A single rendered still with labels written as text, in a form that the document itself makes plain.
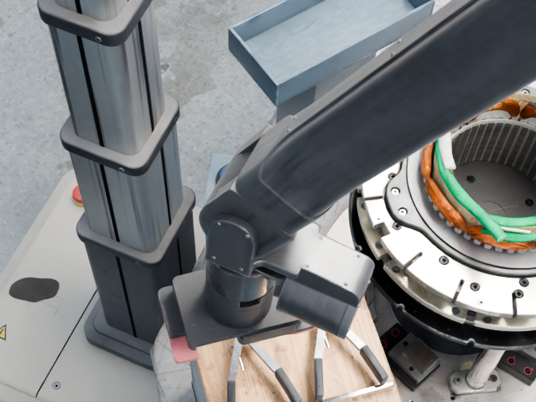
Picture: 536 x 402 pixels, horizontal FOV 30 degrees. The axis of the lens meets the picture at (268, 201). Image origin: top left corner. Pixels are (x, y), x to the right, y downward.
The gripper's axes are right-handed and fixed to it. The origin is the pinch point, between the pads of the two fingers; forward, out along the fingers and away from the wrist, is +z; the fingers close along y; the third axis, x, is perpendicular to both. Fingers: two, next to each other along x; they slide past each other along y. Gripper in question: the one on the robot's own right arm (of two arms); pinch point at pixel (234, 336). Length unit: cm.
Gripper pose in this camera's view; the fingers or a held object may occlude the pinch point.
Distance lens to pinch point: 92.8
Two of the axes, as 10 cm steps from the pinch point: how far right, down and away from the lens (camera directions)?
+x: -2.8, -8.5, 4.5
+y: 9.6, -2.1, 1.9
